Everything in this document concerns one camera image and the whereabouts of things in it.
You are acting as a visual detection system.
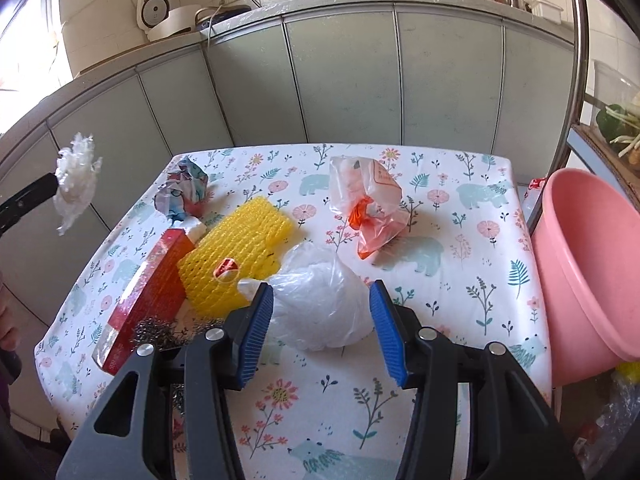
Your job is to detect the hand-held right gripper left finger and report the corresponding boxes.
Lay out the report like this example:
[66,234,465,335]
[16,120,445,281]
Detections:
[56,282,275,480]

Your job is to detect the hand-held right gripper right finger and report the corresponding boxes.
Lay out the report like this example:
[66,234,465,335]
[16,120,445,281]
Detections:
[369,280,586,480]

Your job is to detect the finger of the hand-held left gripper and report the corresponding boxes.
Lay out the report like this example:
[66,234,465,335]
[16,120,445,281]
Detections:
[0,174,58,233]

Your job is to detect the clear plastic wrap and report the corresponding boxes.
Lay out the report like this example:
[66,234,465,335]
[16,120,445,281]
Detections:
[54,132,103,237]

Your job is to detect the white plastic bag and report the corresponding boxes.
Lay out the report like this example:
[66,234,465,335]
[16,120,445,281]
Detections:
[237,242,376,353]

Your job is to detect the yellow foam fruit net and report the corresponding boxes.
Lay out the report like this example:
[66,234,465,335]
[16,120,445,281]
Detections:
[177,196,293,318]

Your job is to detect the printed paper ball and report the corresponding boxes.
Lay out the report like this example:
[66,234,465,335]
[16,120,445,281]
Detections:
[154,156,210,226]

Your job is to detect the pink plastic basin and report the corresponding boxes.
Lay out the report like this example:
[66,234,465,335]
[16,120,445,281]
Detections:
[531,167,640,388]

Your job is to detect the floral bear print tablecloth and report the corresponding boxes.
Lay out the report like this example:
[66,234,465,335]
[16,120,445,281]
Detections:
[37,142,553,480]

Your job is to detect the steel wool scrubber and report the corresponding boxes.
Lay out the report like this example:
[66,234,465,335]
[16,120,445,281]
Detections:
[131,316,226,356]

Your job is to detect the red cardboard box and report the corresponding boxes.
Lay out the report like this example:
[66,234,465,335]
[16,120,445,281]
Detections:
[91,215,207,376]

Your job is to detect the orange translucent plastic bag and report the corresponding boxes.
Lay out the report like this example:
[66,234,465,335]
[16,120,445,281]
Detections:
[327,155,412,261]

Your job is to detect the white rice cooker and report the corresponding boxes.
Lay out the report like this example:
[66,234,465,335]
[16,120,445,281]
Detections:
[135,0,203,43]

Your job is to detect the clear plastic bag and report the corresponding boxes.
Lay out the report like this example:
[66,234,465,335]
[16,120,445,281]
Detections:
[575,375,637,463]

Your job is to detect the grey kitchen cabinet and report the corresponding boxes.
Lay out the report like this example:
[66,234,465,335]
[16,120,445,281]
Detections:
[0,0,576,331]

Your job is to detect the black induction cooker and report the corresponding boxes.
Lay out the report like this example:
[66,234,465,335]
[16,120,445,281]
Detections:
[194,4,253,28]

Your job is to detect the pale vegetable stalks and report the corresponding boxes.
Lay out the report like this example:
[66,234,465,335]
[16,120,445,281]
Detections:
[607,112,640,161]

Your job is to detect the green pepper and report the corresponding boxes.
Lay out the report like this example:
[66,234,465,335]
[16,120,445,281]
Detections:
[596,104,629,142]

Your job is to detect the stainless steel shelf rack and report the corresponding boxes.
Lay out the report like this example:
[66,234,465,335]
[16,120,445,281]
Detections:
[547,0,640,241]

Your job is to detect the white plastic tray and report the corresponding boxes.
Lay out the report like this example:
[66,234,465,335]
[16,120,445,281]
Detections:
[530,0,565,23]

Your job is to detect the white power cable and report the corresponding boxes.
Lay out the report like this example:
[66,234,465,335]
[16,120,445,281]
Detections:
[202,2,226,51]

